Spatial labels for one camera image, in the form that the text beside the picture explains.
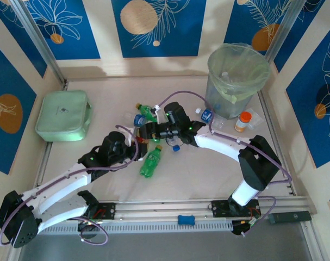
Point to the clear bottle blue cap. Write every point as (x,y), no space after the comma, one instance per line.
(176,148)

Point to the aluminium corner post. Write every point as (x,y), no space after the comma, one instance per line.
(37,40)
(284,32)

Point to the black base electronics bracket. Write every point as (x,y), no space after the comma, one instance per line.
(88,229)
(239,228)

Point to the blue bone-shaped object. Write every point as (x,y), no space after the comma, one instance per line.
(186,219)

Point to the green plastic bottle yellow cap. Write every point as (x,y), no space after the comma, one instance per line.
(145,111)
(151,163)

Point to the clear plastic cup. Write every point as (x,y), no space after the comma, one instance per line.
(255,121)

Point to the translucent grey plastic bin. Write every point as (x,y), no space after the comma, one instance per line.
(230,108)

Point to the aluminium frame rail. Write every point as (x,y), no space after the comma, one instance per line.
(159,209)

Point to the black flat device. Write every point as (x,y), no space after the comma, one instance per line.
(289,217)

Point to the orange cap pill bottle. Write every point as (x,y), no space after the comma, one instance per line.
(245,119)

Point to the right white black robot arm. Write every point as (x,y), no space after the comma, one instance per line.
(221,144)

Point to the clear bin with green liner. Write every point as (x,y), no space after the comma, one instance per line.
(251,62)

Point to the squashed clear bottle blue label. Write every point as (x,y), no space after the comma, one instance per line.
(139,120)

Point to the mint green zip pouch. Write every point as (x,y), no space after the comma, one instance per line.
(62,115)

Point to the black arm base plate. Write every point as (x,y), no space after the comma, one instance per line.
(107,210)
(220,208)

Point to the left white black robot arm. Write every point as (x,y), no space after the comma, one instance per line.
(61,185)

